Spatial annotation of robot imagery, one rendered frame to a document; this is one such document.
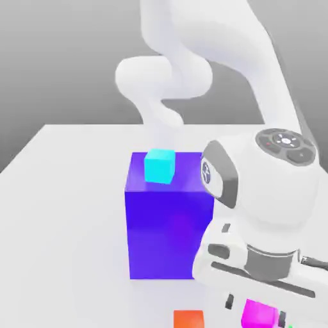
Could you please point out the large blue box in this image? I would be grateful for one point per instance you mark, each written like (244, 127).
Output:
(166, 230)

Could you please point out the small cyan cube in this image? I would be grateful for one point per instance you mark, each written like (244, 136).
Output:
(159, 166)

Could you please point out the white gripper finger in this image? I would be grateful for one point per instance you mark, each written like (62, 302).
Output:
(229, 301)
(282, 318)

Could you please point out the small magenta cube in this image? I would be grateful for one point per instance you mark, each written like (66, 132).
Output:
(258, 315)

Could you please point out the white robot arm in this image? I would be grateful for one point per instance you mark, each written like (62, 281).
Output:
(269, 184)

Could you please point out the small orange cube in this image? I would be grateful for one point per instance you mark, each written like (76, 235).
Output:
(188, 319)

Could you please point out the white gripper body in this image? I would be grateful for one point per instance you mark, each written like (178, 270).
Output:
(230, 278)

